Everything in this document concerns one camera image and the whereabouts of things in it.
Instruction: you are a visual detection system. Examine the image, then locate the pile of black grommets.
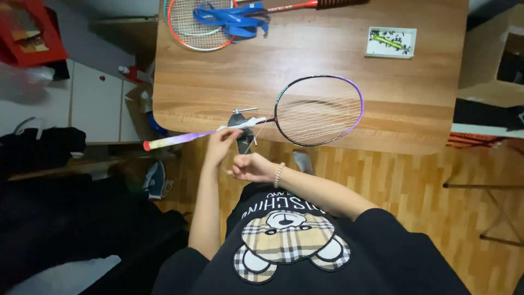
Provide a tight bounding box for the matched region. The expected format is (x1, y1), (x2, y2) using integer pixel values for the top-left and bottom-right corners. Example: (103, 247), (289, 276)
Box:
(370, 30), (412, 55)

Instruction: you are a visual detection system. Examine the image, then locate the heap of black clothes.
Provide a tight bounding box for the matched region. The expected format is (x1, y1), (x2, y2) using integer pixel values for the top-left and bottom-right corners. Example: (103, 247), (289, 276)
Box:
(0, 126), (87, 178)

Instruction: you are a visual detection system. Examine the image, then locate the white shelf with black items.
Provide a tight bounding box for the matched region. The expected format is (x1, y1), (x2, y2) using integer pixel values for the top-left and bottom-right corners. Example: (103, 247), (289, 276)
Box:
(450, 98), (524, 139)

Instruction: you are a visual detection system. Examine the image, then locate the blue grip tape ribbon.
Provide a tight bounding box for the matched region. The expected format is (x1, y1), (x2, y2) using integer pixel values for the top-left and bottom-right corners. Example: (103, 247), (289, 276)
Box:
(192, 2), (271, 43)

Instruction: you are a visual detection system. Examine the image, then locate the red white badminton racket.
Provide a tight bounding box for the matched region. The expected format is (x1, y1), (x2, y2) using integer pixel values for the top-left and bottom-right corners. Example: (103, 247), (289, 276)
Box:
(167, 0), (370, 52)

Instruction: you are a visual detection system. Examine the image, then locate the metal chair frame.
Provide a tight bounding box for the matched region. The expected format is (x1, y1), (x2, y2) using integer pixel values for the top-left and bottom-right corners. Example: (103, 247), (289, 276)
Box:
(442, 180), (524, 247)

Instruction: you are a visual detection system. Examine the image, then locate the blue round container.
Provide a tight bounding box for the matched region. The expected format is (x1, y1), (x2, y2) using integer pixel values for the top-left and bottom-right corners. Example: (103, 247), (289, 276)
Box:
(148, 112), (169, 137)

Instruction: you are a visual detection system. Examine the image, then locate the red bag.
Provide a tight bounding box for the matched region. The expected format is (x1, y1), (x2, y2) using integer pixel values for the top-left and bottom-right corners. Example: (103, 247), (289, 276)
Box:
(0, 0), (69, 69)

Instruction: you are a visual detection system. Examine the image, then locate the person's right hand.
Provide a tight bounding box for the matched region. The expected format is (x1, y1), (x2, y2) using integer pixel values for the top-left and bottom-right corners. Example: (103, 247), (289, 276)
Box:
(226, 153), (279, 184)

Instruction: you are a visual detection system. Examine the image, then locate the white cloth wrap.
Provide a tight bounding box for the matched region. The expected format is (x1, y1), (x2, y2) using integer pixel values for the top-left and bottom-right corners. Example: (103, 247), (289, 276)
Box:
(217, 117), (267, 131)

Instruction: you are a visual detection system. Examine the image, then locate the thin white racket string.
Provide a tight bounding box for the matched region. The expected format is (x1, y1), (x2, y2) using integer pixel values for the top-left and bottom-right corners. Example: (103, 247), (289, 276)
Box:
(223, 111), (274, 175)

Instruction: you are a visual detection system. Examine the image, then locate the black bear print shirt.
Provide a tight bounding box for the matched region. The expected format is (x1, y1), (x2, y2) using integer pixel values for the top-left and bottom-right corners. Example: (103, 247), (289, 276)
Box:
(151, 182), (472, 295)

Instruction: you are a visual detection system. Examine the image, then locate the white cabinet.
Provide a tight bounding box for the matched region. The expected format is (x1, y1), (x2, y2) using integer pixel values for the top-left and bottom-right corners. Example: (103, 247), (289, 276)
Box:
(0, 59), (142, 144)

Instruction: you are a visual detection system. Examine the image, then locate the person's grey socked foot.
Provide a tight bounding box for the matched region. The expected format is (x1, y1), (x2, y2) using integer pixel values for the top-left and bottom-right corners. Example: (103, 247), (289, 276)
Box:
(292, 149), (315, 176)

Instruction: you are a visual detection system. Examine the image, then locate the black sofa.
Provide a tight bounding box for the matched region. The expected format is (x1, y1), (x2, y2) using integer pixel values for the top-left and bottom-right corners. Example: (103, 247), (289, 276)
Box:
(0, 174), (190, 295)

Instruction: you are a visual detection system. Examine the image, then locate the clear plastic bag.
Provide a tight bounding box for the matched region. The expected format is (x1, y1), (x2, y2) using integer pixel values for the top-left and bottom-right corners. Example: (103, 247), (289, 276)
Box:
(0, 61), (56, 104)

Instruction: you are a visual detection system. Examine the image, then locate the grey metal table vise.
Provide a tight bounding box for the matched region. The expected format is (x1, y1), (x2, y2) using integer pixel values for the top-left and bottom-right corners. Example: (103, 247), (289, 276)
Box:
(227, 107), (260, 155)

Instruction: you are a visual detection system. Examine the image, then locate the white shallow tray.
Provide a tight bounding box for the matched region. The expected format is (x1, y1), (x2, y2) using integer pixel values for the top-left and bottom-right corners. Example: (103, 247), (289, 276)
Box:
(365, 26), (417, 59)

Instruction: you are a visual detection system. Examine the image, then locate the green metal tool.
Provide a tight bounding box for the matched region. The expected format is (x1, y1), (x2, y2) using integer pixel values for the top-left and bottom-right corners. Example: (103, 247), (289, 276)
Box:
(370, 35), (404, 50)

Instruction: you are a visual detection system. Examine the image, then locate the brown cardboard carton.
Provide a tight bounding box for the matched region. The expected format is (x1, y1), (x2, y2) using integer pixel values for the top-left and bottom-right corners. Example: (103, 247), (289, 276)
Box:
(124, 84), (154, 141)

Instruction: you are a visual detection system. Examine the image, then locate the large cardboard box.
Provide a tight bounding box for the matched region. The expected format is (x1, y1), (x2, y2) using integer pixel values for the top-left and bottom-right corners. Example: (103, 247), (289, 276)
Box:
(456, 4), (524, 108)

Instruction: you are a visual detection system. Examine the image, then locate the person's left hand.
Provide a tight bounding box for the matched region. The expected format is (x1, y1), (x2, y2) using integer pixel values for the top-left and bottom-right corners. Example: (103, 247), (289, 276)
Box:
(203, 127), (244, 169)

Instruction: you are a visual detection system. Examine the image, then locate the purple black badminton racket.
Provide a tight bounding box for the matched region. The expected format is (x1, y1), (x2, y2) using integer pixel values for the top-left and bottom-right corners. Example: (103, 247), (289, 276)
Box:
(143, 75), (364, 152)

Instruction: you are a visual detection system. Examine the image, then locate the white cushion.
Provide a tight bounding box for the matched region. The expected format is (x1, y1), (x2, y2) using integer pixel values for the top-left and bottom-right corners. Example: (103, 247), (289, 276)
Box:
(4, 255), (122, 295)

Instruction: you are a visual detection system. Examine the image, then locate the blue grey sneaker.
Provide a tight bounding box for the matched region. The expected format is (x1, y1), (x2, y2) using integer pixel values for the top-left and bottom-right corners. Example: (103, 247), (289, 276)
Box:
(143, 160), (173, 201)

